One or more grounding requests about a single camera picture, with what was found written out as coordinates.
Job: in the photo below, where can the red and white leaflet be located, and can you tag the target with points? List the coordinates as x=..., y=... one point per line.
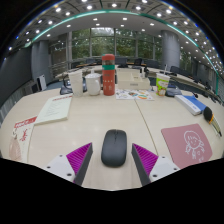
x=23, y=136

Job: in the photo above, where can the colourful printed leaflet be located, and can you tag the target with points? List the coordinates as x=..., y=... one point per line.
x=133, y=95

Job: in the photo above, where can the pink mouse pad with drawing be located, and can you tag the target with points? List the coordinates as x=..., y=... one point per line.
x=176, y=146

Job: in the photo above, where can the ceiling lights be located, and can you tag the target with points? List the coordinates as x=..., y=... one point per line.
x=100, y=7

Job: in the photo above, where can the green-printed paper cup with straw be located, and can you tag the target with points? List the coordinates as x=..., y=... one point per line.
x=162, y=85

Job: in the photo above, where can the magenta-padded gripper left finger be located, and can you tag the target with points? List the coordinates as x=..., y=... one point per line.
x=61, y=166

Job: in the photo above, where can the red bottle with green band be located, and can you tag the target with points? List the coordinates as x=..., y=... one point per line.
x=108, y=76

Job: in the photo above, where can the white floor appliance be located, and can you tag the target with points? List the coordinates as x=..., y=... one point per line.
x=42, y=82

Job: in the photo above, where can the black computer mouse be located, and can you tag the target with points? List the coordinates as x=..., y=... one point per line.
x=114, y=148

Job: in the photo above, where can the white lidded mug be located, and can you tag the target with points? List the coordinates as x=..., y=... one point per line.
x=93, y=85

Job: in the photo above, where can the dark office chairs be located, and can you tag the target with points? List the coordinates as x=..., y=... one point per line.
x=151, y=63

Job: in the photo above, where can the beige cardboard box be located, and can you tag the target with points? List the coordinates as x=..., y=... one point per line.
x=131, y=81

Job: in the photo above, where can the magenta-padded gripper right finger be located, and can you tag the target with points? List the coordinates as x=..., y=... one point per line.
x=161, y=166

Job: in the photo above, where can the blue and white book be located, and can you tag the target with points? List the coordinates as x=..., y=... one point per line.
x=191, y=104

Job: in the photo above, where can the black handheld microphone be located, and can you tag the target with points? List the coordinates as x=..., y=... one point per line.
x=208, y=115

